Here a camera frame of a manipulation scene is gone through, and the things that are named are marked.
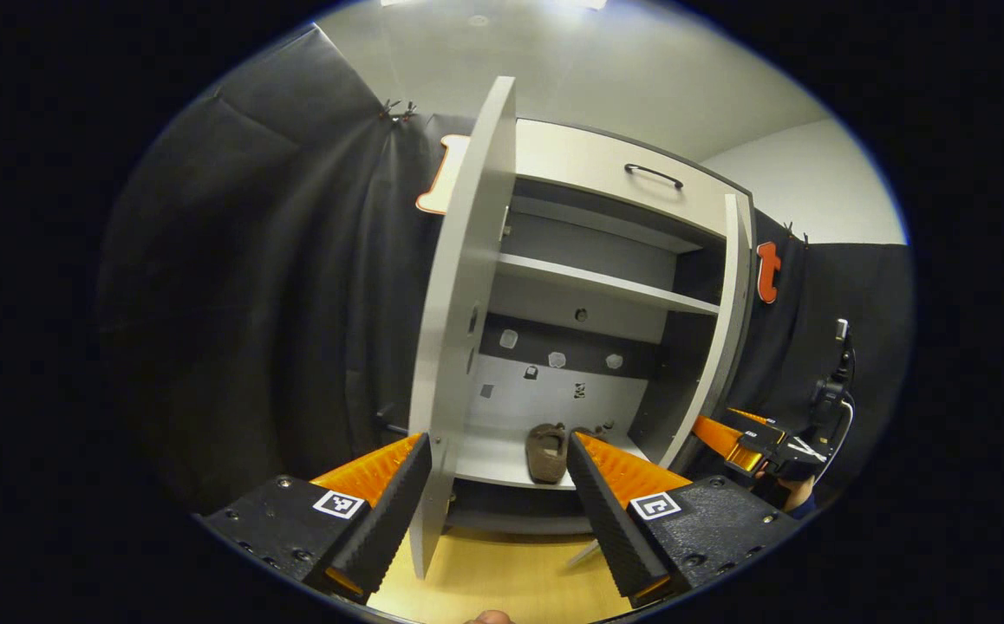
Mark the white cabinet door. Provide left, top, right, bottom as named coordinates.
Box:
left=658, top=192, right=756, bottom=473
left=407, top=76, right=518, bottom=580

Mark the black drawer handle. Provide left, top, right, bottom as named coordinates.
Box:
left=624, top=163, right=685, bottom=190

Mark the white cabinet drawer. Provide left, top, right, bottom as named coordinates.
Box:
left=515, top=119, right=750, bottom=239

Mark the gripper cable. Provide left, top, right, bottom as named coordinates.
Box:
left=818, top=394, right=857, bottom=482

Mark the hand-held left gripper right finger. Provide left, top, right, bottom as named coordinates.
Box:
left=566, top=433, right=802, bottom=609

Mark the white and grey shoe cabinet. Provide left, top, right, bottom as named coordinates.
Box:
left=446, top=117, right=759, bottom=536

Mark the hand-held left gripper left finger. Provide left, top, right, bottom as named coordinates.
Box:
left=199, top=433, right=434, bottom=608

